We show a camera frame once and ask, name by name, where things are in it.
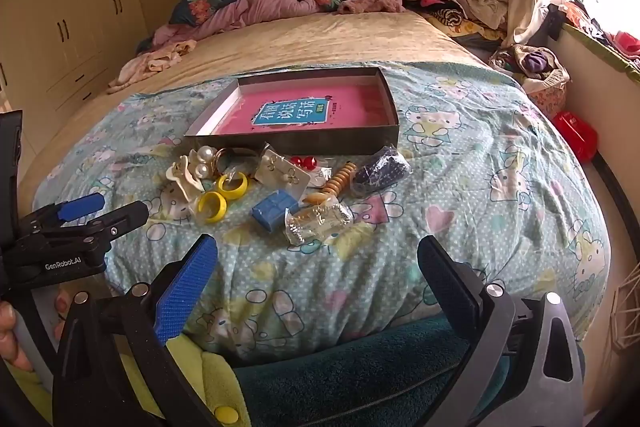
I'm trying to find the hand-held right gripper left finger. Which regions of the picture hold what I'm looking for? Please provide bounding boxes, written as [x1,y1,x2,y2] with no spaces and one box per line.
[52,234,236,427]

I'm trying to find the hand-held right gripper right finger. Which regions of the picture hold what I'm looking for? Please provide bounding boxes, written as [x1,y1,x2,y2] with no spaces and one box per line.
[416,235,586,427]

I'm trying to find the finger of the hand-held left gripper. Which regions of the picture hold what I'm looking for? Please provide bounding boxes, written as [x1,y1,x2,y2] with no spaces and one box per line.
[20,193,107,235]
[30,200,151,260]

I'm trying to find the white hair clip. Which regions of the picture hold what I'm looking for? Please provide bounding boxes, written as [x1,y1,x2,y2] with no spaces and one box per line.
[167,161,202,204]

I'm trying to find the yellow hoop earring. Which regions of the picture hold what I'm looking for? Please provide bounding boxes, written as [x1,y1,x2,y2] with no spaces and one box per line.
[197,190,229,224]
[217,170,250,202]

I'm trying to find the pearl hair clip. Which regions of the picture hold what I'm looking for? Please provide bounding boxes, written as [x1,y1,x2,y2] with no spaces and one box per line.
[192,145,218,180]

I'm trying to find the small blue box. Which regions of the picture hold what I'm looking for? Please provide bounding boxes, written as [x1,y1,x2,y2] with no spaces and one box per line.
[251,189,301,230]

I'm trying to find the dark beaded jewelry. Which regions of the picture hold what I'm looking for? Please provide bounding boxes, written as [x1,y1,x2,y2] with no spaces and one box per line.
[350,145,414,198]

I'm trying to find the gold watch brown strap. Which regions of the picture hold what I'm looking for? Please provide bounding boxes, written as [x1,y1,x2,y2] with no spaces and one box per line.
[214,147,261,178]

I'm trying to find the gold hair clip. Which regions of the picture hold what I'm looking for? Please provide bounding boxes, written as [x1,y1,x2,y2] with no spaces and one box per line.
[284,202,354,249]

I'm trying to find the tan wooden bead bracelet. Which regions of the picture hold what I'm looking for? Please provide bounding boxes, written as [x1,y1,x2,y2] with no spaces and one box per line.
[303,162,359,206]

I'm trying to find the white earring card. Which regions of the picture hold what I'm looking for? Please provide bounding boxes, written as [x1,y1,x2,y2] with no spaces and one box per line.
[252,144,312,198]

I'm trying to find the red bead earrings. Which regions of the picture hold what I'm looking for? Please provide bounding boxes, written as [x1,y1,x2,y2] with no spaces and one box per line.
[289,154,332,188]

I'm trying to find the shallow grey cardboard box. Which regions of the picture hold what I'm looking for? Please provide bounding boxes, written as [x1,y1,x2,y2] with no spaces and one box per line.
[184,67,401,156]

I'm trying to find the person's left hand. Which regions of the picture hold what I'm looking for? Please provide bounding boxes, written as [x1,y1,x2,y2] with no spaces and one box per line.
[0,289,71,373]

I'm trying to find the teal cartoon printed blanket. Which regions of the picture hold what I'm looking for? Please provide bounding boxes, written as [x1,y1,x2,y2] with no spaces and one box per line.
[32,59,608,365]

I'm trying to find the yellow-green garment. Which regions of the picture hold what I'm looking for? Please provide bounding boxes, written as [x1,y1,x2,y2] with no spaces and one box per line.
[7,329,252,427]

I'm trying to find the teal fleece cloth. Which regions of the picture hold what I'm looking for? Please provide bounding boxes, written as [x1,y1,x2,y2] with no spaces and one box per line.
[231,316,507,427]

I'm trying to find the pink patterned garment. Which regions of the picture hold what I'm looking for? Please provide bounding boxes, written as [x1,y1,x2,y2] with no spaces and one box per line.
[106,38,199,96]

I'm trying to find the cream wardrobe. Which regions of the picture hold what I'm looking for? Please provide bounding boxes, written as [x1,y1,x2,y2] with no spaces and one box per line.
[0,0,149,160]

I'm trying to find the wooden slat rack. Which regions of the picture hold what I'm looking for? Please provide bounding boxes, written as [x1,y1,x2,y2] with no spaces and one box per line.
[596,263,640,354]

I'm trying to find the red box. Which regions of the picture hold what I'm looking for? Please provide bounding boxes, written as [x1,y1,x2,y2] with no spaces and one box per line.
[552,109,600,164]

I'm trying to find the woven laundry basket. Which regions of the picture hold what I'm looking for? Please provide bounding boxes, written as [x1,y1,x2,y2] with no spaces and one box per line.
[489,44,571,121]

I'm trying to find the purple garment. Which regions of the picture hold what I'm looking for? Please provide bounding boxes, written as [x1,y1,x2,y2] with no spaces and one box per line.
[517,49,553,75]

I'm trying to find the pink duvet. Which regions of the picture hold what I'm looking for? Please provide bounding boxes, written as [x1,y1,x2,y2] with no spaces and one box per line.
[151,0,322,48]

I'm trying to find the beige bedsheet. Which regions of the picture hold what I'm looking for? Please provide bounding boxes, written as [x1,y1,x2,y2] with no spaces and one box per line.
[17,9,490,190]

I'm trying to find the pink fuzzy garment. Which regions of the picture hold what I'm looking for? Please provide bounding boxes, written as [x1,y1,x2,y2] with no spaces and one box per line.
[337,0,407,16]

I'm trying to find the patterned fabric heap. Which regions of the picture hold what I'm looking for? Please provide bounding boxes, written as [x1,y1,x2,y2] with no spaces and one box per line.
[560,0,640,82]

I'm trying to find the red garment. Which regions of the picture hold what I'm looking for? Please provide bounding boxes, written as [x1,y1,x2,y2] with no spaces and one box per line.
[612,30,640,60]

